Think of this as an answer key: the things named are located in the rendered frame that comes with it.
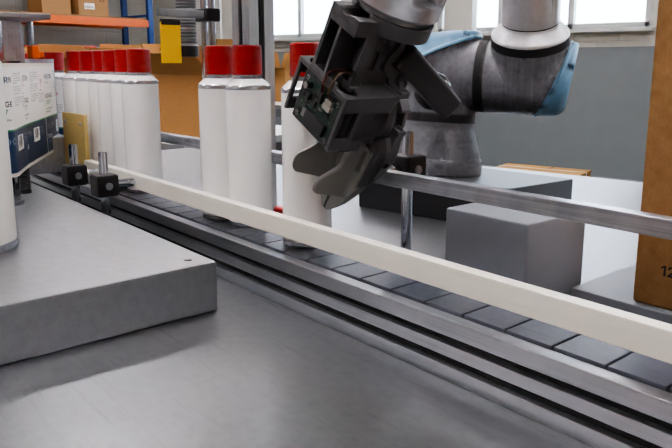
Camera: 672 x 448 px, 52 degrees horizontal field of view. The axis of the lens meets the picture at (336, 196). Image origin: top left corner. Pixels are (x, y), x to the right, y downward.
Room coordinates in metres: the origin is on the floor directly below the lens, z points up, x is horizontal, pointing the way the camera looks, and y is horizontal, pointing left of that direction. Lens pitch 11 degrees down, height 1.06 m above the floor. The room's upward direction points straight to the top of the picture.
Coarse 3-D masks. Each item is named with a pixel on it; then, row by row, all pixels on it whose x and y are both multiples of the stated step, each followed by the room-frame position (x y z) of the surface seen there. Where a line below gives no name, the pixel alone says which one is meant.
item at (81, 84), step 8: (80, 56) 1.15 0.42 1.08; (88, 56) 1.15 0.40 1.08; (80, 64) 1.15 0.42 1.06; (88, 64) 1.15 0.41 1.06; (88, 72) 1.15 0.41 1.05; (80, 80) 1.14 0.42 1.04; (80, 88) 1.14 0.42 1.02; (80, 96) 1.14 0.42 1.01; (88, 96) 1.14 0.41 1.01; (80, 104) 1.14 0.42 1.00; (88, 104) 1.14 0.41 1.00; (80, 112) 1.14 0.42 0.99; (88, 112) 1.14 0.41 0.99; (88, 120) 1.14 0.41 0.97; (88, 128) 1.14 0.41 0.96; (88, 136) 1.14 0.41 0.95
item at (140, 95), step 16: (128, 64) 0.99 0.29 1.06; (144, 64) 0.99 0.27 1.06; (128, 80) 0.98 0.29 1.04; (144, 80) 0.98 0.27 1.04; (128, 96) 0.98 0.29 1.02; (144, 96) 0.98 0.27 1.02; (128, 112) 0.98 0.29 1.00; (144, 112) 0.98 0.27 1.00; (128, 128) 0.98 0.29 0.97; (144, 128) 0.98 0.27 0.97; (128, 144) 0.98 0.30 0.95; (144, 144) 0.98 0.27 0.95; (160, 144) 1.00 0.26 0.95; (128, 160) 0.98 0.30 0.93; (144, 160) 0.98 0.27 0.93; (160, 160) 1.00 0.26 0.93; (160, 176) 0.99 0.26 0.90; (144, 192) 0.97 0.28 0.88
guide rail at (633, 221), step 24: (192, 144) 0.96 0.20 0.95; (432, 192) 0.61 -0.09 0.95; (456, 192) 0.59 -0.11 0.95; (480, 192) 0.57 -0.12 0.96; (504, 192) 0.55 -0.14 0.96; (552, 216) 0.52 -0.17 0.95; (576, 216) 0.50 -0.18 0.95; (600, 216) 0.49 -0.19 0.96; (624, 216) 0.47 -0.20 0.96; (648, 216) 0.46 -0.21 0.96
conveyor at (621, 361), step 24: (120, 192) 0.99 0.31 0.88; (192, 216) 0.83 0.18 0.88; (264, 240) 0.71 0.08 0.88; (336, 264) 0.62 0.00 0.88; (360, 264) 0.62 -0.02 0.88; (384, 288) 0.55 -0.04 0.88; (408, 288) 0.55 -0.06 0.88; (432, 288) 0.55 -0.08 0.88; (456, 312) 0.49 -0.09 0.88; (480, 312) 0.49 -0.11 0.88; (504, 312) 0.49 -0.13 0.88; (528, 336) 0.45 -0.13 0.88; (552, 336) 0.45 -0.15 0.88; (576, 336) 0.45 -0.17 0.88; (600, 360) 0.41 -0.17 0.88; (624, 360) 0.41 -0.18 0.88; (648, 360) 0.41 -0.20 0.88; (648, 384) 0.38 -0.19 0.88
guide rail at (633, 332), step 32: (160, 192) 0.87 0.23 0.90; (192, 192) 0.81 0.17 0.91; (256, 224) 0.70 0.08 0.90; (288, 224) 0.66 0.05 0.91; (352, 256) 0.58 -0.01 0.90; (384, 256) 0.55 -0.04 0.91; (416, 256) 0.53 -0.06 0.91; (448, 288) 0.50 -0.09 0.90; (480, 288) 0.47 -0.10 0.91; (512, 288) 0.45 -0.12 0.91; (544, 288) 0.45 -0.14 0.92; (544, 320) 0.43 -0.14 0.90; (576, 320) 0.42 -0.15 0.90; (608, 320) 0.40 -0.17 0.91; (640, 320) 0.39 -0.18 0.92; (640, 352) 0.38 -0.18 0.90
